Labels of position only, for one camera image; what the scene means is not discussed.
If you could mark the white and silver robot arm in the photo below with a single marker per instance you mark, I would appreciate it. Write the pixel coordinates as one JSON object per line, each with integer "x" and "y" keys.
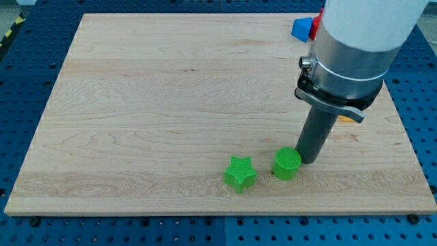
{"x": 356, "y": 43}

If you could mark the red block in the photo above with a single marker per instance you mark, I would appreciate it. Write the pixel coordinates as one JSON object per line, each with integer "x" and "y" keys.
{"x": 315, "y": 24}

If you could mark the green cylinder block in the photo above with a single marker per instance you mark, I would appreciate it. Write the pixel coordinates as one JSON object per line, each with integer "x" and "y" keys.
{"x": 286, "y": 163}

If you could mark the blue pentagon block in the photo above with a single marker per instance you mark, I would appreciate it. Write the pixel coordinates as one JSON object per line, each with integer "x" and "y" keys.
{"x": 301, "y": 28}

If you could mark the black tool clamp with lever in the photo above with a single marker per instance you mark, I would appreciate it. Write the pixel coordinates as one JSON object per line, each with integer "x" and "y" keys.
{"x": 347, "y": 100}

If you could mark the yellow heart block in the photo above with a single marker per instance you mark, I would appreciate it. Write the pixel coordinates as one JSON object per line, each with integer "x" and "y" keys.
{"x": 345, "y": 119}

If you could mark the green star block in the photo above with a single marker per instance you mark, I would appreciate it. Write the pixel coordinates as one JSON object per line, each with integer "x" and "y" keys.
{"x": 240, "y": 173}

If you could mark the wooden board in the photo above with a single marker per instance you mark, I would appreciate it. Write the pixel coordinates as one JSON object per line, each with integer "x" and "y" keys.
{"x": 148, "y": 108}

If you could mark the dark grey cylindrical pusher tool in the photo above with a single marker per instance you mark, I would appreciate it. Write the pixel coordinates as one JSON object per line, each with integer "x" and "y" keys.
{"x": 317, "y": 128}

